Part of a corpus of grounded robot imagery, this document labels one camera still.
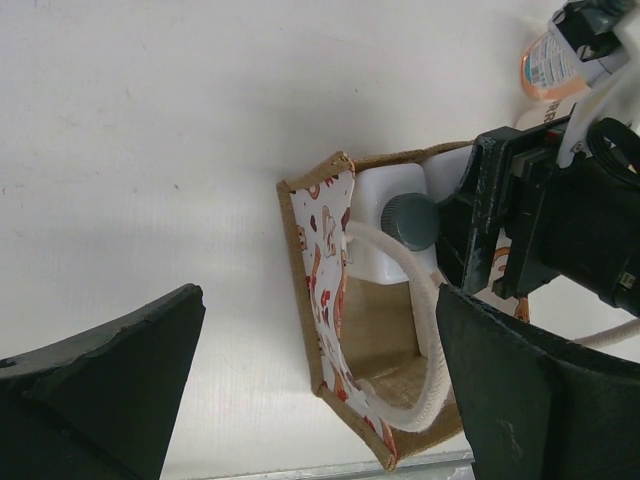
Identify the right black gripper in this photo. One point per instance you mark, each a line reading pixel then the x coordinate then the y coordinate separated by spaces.
pixel 579 221

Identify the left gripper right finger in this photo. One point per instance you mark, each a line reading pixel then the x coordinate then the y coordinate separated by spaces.
pixel 535 405

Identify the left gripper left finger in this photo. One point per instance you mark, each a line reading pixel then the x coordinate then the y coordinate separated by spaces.
pixel 101 404

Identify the white bottle grey cap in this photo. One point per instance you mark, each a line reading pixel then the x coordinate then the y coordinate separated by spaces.
pixel 393 199
pixel 443 172

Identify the orange bottle pink cap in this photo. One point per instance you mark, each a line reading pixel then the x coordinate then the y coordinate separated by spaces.
pixel 547 73

